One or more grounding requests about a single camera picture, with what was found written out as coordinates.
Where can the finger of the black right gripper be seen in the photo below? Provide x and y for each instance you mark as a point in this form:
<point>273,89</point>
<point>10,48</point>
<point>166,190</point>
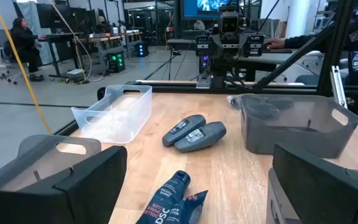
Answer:
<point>202,46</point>
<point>256,46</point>

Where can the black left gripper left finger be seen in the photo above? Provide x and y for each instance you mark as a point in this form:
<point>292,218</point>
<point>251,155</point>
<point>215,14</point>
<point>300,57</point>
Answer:
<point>82,193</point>

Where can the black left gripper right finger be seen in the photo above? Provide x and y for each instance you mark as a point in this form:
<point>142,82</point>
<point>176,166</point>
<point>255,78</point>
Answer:
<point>315,193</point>

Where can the dark blue shave butter tube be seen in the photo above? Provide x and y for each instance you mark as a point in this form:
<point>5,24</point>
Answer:
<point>166,199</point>
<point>188,210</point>

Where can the gray deodorant stick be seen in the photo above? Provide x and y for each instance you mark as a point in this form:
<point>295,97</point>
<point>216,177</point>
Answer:
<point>201,137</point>
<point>183,130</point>

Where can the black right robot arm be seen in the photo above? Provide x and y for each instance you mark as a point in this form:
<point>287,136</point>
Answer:
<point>219,76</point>

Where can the person's hand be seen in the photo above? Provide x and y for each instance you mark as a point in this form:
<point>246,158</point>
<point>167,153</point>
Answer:
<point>274,44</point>

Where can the black keyboard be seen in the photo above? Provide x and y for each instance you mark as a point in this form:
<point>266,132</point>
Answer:
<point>278,50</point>

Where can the gray operator desk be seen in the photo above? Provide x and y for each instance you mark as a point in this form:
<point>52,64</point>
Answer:
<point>275,58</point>

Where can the large blue screen monitor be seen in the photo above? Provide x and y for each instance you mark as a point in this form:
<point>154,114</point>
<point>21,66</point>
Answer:
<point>194,9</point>

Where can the computer tower with blue lights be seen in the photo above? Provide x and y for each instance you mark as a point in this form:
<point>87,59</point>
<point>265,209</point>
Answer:
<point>142,49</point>

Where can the black items in clear wrap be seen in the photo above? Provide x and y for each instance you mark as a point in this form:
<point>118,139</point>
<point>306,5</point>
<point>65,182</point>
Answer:
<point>264,109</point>

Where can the clear plastic bin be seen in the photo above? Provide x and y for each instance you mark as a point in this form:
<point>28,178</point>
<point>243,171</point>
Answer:
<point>117,121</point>

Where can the computer tower with green lights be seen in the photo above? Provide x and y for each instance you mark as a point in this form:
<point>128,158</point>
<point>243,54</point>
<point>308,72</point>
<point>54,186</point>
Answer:
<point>116,62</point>

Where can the silver aluminium profile piece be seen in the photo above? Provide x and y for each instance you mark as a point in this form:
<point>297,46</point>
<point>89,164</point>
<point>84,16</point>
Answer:
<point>339,88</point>

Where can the wooden top desk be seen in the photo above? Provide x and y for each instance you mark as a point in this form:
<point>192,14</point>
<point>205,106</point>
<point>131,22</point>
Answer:
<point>104,40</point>

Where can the white box on floor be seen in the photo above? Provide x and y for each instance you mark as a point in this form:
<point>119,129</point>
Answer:
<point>75,72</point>

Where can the black desk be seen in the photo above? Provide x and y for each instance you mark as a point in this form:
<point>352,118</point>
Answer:
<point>57,36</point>

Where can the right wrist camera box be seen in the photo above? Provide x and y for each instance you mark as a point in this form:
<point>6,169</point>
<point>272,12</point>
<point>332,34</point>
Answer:
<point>229,23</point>

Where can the silver arm base bracket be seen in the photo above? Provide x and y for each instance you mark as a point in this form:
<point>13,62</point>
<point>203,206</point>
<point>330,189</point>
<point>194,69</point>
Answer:
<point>204,82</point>

